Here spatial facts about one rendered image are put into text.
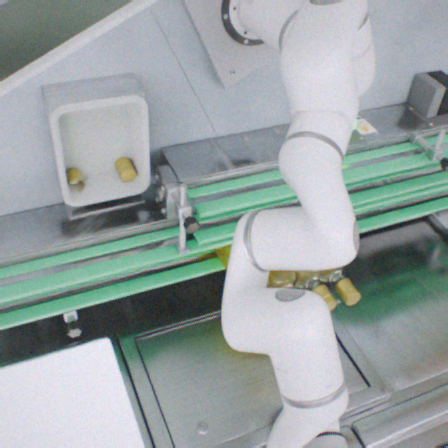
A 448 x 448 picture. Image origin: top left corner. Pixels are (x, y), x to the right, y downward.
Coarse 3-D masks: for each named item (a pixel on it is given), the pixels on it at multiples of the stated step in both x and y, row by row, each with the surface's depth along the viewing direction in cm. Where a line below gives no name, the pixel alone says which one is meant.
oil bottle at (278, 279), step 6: (270, 276) 109; (276, 276) 109; (282, 276) 109; (288, 276) 109; (294, 276) 110; (270, 282) 110; (276, 282) 108; (282, 282) 108; (288, 282) 109; (294, 282) 110
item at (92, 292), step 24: (360, 216) 133; (384, 216) 134; (408, 216) 134; (168, 264) 118; (192, 264) 118; (216, 264) 118; (72, 288) 111; (96, 288) 112; (120, 288) 112; (144, 288) 112; (0, 312) 106; (24, 312) 106; (48, 312) 106
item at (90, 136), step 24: (72, 120) 103; (96, 120) 105; (120, 120) 107; (144, 120) 100; (72, 144) 106; (96, 144) 108; (120, 144) 110; (144, 144) 104; (96, 168) 112; (144, 168) 108; (72, 192) 108; (96, 192) 109; (120, 192) 110
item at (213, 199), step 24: (408, 144) 127; (432, 144) 128; (360, 168) 119; (384, 168) 119; (408, 168) 121; (192, 192) 109; (216, 192) 110; (240, 192) 111; (264, 192) 111; (288, 192) 111
